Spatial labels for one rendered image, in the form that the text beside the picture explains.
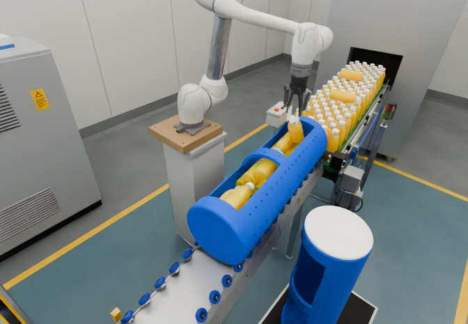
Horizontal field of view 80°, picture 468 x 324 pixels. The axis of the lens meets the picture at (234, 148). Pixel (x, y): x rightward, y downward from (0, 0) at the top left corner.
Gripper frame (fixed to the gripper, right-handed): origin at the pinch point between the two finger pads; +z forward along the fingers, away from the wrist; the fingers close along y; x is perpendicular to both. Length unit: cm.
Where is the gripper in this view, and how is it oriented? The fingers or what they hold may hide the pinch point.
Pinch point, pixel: (293, 115)
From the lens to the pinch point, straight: 141.1
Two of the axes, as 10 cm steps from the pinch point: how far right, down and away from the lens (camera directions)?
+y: 8.2, 3.4, -4.6
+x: 5.7, -4.6, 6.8
